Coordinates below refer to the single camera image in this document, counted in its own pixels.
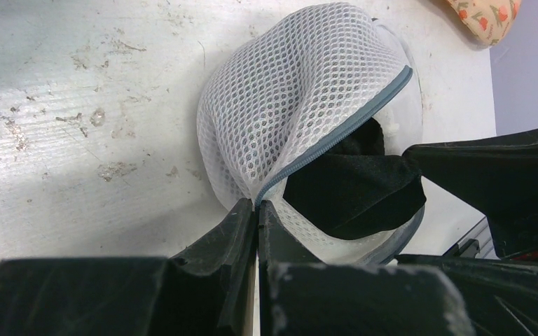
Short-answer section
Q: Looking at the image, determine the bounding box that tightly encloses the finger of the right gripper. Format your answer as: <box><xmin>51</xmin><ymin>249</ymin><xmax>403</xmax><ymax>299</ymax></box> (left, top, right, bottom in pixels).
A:
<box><xmin>403</xmin><ymin>129</ymin><xmax>538</xmax><ymax>262</ymax></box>
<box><xmin>396</xmin><ymin>255</ymin><xmax>538</xmax><ymax>335</ymax></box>

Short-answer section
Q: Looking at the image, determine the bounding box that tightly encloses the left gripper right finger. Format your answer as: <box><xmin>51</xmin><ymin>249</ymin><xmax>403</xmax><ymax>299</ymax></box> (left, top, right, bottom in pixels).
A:
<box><xmin>258</xmin><ymin>201</ymin><xmax>475</xmax><ymax>335</ymax></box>

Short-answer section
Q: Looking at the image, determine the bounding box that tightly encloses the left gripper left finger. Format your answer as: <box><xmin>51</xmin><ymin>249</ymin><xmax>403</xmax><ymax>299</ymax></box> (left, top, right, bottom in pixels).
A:
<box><xmin>0</xmin><ymin>199</ymin><xmax>256</xmax><ymax>335</ymax></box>

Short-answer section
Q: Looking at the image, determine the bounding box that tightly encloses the black bra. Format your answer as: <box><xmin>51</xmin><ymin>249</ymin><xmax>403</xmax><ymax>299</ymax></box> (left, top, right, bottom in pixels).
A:
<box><xmin>284</xmin><ymin>118</ymin><xmax>426</xmax><ymax>240</ymax></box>

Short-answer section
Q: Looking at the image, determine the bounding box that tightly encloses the peach floral padded bra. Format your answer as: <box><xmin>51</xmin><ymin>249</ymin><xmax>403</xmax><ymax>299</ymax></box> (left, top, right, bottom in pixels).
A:
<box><xmin>446</xmin><ymin>0</ymin><xmax>522</xmax><ymax>47</ymax></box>

